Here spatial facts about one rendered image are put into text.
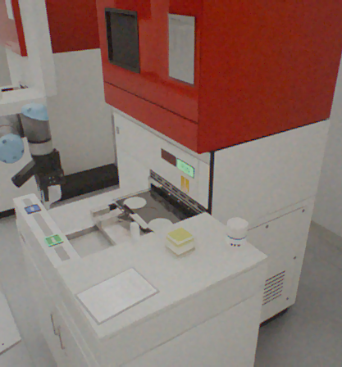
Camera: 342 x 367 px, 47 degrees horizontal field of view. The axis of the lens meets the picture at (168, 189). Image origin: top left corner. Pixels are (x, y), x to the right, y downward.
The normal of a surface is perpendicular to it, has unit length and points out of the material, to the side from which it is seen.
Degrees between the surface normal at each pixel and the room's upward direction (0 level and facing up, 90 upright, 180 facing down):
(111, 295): 0
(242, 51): 90
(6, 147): 93
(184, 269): 0
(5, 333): 0
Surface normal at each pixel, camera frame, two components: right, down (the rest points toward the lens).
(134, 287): -0.01, -0.88
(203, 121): 0.54, 0.40
